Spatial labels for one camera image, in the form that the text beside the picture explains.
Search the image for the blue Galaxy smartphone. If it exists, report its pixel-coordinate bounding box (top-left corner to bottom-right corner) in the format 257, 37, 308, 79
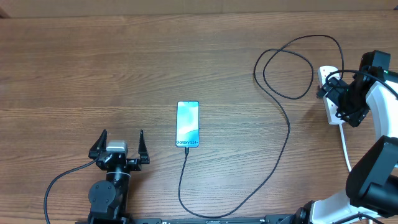
175, 101, 200, 147

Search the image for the white power strip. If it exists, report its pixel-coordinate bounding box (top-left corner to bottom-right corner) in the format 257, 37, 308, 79
317, 65, 344, 125

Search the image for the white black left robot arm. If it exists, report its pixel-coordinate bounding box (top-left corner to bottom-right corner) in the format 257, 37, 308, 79
88, 130, 150, 224

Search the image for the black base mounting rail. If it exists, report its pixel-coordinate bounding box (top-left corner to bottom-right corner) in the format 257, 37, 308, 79
76, 214, 295, 224

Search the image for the white power strip cord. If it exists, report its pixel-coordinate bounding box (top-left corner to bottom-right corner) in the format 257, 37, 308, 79
338, 123, 353, 172

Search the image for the black USB charger cable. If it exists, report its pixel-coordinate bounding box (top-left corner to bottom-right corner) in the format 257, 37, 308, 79
177, 34, 345, 219

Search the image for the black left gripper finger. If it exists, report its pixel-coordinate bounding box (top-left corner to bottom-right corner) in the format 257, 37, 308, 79
138, 129, 150, 164
88, 129, 108, 159

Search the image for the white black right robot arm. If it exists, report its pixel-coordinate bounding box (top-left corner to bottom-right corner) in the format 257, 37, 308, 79
284, 50, 397, 223

